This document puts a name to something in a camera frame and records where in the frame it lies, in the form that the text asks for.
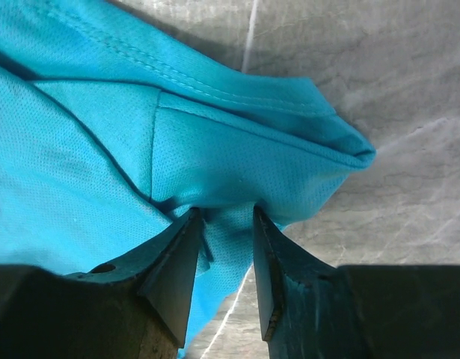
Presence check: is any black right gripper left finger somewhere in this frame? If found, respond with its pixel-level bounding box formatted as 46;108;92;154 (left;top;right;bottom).
0;209;203;358

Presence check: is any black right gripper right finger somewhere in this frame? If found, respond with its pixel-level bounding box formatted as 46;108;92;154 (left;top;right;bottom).
253;207;460;358

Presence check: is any teal t shirt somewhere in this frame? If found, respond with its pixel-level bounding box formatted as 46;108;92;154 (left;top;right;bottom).
0;1;375;341

